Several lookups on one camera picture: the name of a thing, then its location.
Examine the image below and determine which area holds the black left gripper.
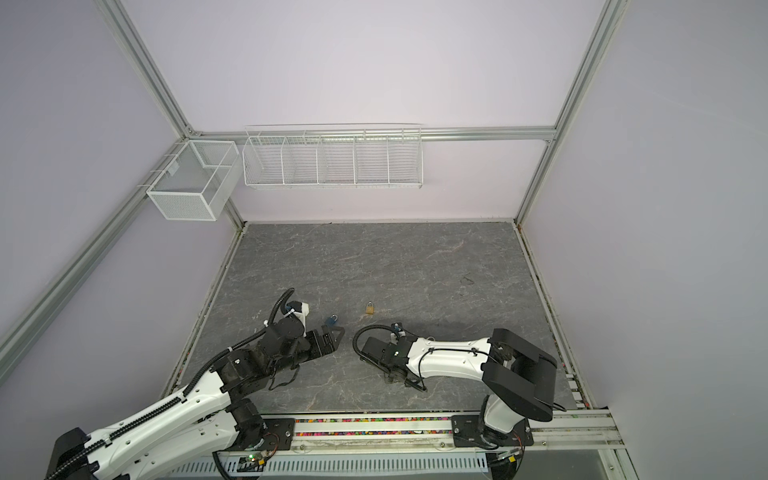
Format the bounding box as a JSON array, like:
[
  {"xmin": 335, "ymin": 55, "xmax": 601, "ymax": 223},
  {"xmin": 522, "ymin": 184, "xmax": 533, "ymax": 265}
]
[{"xmin": 271, "ymin": 324, "xmax": 345, "ymax": 378}]

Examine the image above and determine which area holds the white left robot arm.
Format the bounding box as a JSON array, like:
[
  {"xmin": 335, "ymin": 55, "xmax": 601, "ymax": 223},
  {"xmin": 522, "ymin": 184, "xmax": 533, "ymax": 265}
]
[{"xmin": 45, "ymin": 309, "xmax": 344, "ymax": 479}]

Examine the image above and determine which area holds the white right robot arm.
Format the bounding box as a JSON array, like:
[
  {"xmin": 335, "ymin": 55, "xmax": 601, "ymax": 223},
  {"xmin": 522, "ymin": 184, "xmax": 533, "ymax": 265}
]
[{"xmin": 352, "ymin": 323, "xmax": 561, "ymax": 450}]

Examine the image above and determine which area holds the small white mesh basket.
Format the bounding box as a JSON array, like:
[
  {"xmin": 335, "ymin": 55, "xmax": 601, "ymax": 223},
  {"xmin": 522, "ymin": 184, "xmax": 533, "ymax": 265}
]
[{"xmin": 147, "ymin": 140, "xmax": 243, "ymax": 221}]

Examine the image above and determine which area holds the aluminium horizontal back bar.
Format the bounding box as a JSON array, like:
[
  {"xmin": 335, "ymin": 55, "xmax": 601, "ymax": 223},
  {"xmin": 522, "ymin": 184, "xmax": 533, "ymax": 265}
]
[{"xmin": 190, "ymin": 124, "xmax": 558, "ymax": 142}]

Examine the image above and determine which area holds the aluminium left side bar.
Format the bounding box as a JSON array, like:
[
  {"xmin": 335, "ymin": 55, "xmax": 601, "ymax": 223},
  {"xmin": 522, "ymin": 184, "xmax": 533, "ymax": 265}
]
[{"xmin": 1, "ymin": 138, "xmax": 185, "ymax": 383}]

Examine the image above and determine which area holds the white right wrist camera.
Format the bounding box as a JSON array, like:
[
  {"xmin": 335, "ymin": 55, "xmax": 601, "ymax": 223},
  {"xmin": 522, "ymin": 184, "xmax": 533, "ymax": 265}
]
[{"xmin": 391, "ymin": 323, "xmax": 405, "ymax": 340}]

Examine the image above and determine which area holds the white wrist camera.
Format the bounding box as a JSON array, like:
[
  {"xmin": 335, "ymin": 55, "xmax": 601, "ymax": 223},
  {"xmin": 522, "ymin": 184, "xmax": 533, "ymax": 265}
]
[
  {"xmin": 391, "ymin": 323, "xmax": 405, "ymax": 340},
  {"xmin": 283, "ymin": 301, "xmax": 310, "ymax": 328}
]

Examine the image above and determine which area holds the black corrugated cable right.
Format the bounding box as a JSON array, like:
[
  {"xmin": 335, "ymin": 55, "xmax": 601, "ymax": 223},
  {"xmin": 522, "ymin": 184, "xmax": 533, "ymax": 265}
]
[{"xmin": 352, "ymin": 324, "xmax": 397, "ymax": 361}]

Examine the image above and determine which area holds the black corrugated cable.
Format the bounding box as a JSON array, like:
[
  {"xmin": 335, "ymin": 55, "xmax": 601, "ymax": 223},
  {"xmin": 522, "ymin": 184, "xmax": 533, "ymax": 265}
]
[
  {"xmin": 352, "ymin": 324, "xmax": 397, "ymax": 361},
  {"xmin": 266, "ymin": 289, "xmax": 298, "ymax": 328}
]

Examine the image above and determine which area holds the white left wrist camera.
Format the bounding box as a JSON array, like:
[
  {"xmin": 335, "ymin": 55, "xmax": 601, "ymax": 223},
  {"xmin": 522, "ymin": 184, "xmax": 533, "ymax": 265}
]
[{"xmin": 283, "ymin": 301, "xmax": 310, "ymax": 328}]

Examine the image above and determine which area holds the black corrugated cable left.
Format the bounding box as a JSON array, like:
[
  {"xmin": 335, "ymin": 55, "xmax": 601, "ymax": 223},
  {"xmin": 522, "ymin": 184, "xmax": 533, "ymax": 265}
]
[{"xmin": 266, "ymin": 289, "xmax": 298, "ymax": 328}]

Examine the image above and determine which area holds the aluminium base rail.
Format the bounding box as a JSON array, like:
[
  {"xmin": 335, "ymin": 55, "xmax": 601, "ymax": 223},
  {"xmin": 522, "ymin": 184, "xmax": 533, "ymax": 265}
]
[{"xmin": 113, "ymin": 409, "xmax": 625, "ymax": 480}]

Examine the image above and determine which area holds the long white wire basket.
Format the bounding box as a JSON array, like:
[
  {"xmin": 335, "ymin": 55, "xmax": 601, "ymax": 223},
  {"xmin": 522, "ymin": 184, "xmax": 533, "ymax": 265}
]
[{"xmin": 242, "ymin": 123, "xmax": 424, "ymax": 189}]

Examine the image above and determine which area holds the aluminium frame corner post left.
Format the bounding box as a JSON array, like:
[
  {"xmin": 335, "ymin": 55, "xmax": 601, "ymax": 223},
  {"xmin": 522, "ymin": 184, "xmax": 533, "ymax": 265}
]
[{"xmin": 95, "ymin": 1, "xmax": 245, "ymax": 232}]

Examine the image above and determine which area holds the aluminium frame corner post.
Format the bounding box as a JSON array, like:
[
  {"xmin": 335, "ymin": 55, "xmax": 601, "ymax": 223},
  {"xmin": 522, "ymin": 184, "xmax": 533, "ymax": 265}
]
[
  {"xmin": 515, "ymin": 0, "xmax": 629, "ymax": 228},
  {"xmin": 95, "ymin": 1, "xmax": 245, "ymax": 232}
]

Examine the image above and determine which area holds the aluminium frame corner post right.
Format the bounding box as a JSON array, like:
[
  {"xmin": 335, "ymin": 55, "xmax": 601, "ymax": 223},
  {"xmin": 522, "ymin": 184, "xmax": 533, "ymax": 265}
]
[{"xmin": 515, "ymin": 0, "xmax": 629, "ymax": 228}]

